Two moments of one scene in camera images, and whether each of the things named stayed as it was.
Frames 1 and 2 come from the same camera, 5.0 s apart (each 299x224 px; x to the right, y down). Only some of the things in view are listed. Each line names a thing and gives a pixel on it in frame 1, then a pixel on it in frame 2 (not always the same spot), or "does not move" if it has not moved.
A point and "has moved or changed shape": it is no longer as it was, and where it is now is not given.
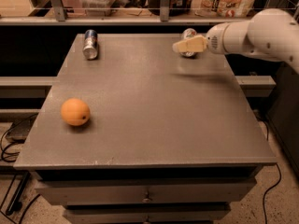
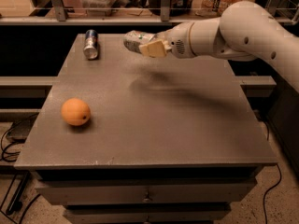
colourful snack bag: x=230 y=1 does not move
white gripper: x=214 y=43 to x=178 y=43
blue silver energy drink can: x=90 y=49 does not move
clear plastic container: x=98 y=0 does not move
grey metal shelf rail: x=60 y=19 does not move
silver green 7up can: x=189 y=34 has moved or changed shape
